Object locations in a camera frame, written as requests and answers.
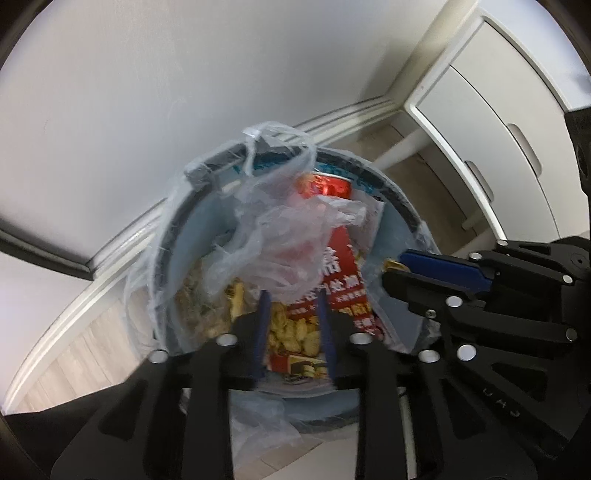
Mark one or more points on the trash bin with plastic liner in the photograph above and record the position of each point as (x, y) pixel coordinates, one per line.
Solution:
(258, 134)

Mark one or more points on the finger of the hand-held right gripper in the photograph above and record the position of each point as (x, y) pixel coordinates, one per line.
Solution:
(438, 267)
(415, 290)

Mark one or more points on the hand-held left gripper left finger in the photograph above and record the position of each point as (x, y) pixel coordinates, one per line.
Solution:
(261, 332)

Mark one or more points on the small peanut shell piece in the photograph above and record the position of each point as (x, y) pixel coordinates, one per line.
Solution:
(395, 264)

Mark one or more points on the crumpled clear plastic bag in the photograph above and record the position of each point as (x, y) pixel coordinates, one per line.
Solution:
(277, 240)

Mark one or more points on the grey wardrobe door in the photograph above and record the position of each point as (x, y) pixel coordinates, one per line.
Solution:
(184, 92)

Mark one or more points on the heap of peanut shells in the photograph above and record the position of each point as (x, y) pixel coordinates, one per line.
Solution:
(231, 295)

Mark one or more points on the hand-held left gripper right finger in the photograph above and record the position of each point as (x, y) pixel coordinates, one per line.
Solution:
(323, 337)

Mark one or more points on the red snack bag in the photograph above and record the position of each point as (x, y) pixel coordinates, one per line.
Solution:
(341, 258)

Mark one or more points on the white nightstand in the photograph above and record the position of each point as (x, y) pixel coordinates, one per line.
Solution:
(485, 115)

